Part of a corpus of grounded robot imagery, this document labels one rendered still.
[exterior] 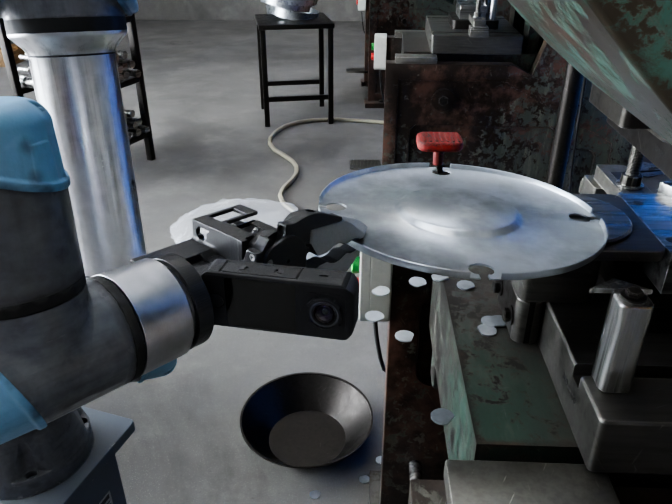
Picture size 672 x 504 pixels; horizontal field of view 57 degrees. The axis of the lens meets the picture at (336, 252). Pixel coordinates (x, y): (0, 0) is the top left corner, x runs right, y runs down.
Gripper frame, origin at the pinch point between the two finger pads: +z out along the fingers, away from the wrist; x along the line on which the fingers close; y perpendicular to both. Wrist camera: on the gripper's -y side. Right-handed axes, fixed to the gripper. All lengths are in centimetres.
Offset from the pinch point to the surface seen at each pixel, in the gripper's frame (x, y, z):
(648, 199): -0.4, -16.2, 32.2
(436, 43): 0, 83, 146
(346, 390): 71, 42, 55
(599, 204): -0.4, -12.8, 26.0
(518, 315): 10.5, -10.3, 15.5
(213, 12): 37, 545, 429
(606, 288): 0.8, -19.8, 8.6
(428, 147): 1.9, 16.8, 37.7
